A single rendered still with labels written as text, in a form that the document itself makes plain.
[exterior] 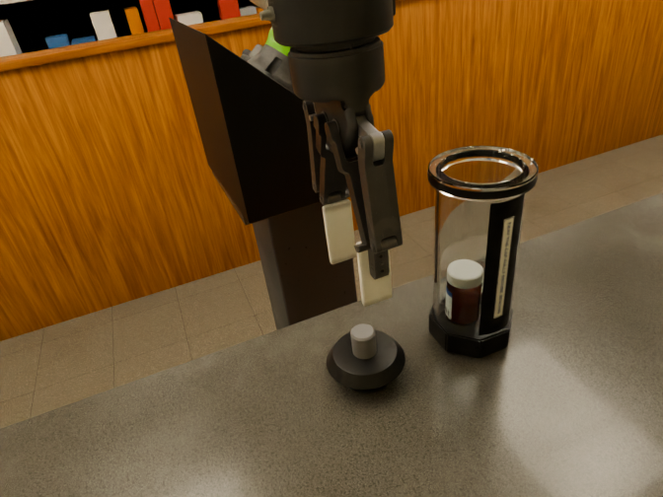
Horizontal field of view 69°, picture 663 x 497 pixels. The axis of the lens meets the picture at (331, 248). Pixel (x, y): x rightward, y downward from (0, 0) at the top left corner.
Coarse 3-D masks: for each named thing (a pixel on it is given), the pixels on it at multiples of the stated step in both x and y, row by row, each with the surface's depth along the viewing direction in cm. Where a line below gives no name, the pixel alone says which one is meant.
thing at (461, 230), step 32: (448, 160) 52; (480, 160) 53; (512, 160) 51; (448, 224) 50; (480, 224) 48; (448, 256) 52; (480, 256) 50; (448, 288) 54; (480, 288) 52; (512, 288) 55; (448, 320) 57
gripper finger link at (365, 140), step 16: (368, 144) 35; (368, 160) 36; (384, 160) 37; (368, 176) 37; (384, 176) 37; (368, 192) 37; (384, 192) 38; (368, 208) 38; (384, 208) 38; (368, 224) 39; (384, 224) 39; (400, 224) 39; (400, 240) 40
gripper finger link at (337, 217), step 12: (336, 204) 49; (348, 204) 50; (324, 216) 50; (336, 216) 50; (348, 216) 50; (336, 228) 50; (348, 228) 51; (336, 240) 51; (348, 240) 52; (336, 252) 52; (348, 252) 53
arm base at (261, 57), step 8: (256, 48) 109; (264, 48) 100; (272, 48) 99; (248, 56) 107; (256, 56) 101; (264, 56) 99; (272, 56) 99; (280, 56) 98; (256, 64) 99; (264, 64) 98; (272, 64) 99; (280, 64) 98; (288, 64) 99; (264, 72) 98; (272, 72) 99; (280, 72) 98; (288, 72) 99; (280, 80) 98; (288, 80) 99; (288, 88) 99
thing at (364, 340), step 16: (352, 336) 54; (368, 336) 53; (384, 336) 57; (336, 352) 56; (352, 352) 56; (368, 352) 54; (384, 352) 55; (400, 352) 56; (336, 368) 54; (352, 368) 54; (368, 368) 53; (384, 368) 53; (400, 368) 54; (352, 384) 53; (368, 384) 53; (384, 384) 53
